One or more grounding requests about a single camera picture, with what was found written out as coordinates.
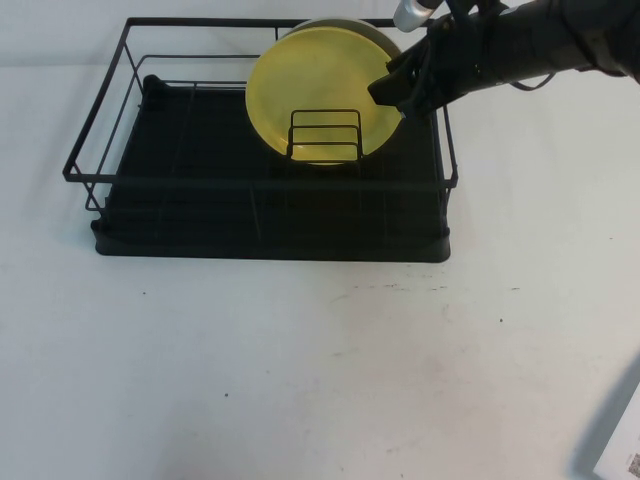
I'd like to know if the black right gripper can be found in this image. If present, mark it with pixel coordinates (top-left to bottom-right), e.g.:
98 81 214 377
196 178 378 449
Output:
367 10 484 121

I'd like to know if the yellow plate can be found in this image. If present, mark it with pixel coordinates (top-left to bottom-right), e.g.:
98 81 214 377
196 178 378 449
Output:
245 26 404 167

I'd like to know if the pale grey plate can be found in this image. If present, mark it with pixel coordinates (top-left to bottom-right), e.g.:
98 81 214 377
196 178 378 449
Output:
283 17 402 59

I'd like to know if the black plastic drip tray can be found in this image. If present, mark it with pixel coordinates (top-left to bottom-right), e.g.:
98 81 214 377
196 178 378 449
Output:
89 74 451 263

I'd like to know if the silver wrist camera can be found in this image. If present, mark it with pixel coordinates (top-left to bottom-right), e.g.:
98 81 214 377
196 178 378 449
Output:
393 0 442 32

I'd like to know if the black cable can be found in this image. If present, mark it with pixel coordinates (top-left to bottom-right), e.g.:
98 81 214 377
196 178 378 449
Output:
508 71 557 94

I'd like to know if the black wire dish rack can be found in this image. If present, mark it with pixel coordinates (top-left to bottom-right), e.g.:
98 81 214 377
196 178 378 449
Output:
61 17 459 237

